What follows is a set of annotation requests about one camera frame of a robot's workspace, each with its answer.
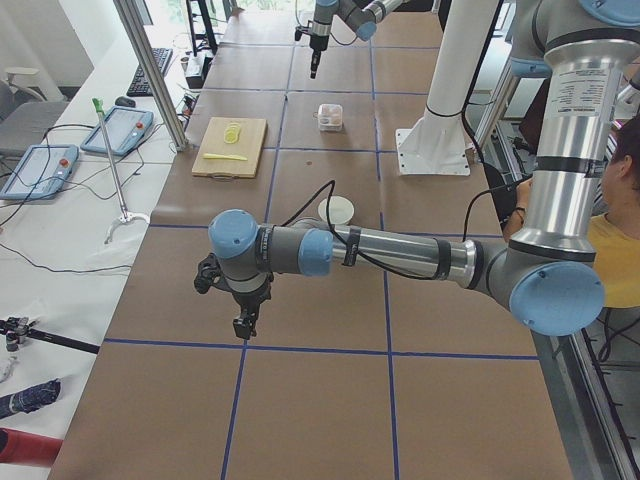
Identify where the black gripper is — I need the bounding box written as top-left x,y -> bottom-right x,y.
310,48 -> 324,79
230,277 -> 273,340

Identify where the clear plastic egg box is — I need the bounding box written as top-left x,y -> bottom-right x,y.
316,103 -> 343,132

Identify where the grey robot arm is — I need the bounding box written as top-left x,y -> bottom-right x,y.
294,0 -> 404,79
197,1 -> 639,339

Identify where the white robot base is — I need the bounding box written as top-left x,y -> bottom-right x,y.
396,0 -> 501,176

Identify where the wooden cutting board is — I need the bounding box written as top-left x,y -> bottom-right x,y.
191,117 -> 267,178

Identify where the brown paper table cover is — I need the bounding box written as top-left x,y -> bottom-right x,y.
51,12 -> 572,479

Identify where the yellow plastic knife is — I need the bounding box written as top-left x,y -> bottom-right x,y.
202,153 -> 248,161

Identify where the white round bowl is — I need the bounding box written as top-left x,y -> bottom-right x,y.
317,196 -> 355,225

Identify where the black keyboard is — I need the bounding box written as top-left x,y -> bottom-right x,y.
125,46 -> 174,98

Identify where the black computer mouse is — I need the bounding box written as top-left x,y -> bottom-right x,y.
115,96 -> 136,108

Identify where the blue teach pendant far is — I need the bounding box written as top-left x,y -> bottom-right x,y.
80,106 -> 154,157

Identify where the blue teach pendant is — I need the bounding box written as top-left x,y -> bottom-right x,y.
1,144 -> 79,200
80,106 -> 154,157

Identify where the long reacher grabber stick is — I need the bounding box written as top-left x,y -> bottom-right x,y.
92,98 -> 150,244

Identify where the dark blue plaid cloth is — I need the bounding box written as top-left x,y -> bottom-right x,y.
0,378 -> 61,419

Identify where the crumpled white tissue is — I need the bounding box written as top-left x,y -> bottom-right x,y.
0,355 -> 19,383

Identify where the blue teach pendant near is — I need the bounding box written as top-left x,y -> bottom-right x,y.
1,144 -> 79,200

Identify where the red object at edge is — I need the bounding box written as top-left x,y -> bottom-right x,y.
1,428 -> 63,468

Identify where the grey office chair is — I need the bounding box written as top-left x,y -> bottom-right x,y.
1,67 -> 69,159

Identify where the person in yellow shirt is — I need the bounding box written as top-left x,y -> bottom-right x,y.
501,119 -> 640,309

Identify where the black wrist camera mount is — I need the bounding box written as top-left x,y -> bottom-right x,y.
194,253 -> 226,294

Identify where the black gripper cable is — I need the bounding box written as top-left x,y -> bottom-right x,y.
277,179 -> 451,281

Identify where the aluminium frame post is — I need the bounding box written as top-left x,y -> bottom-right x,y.
113,0 -> 189,152

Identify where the black camera tripod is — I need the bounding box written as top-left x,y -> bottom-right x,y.
1,317 -> 100,354

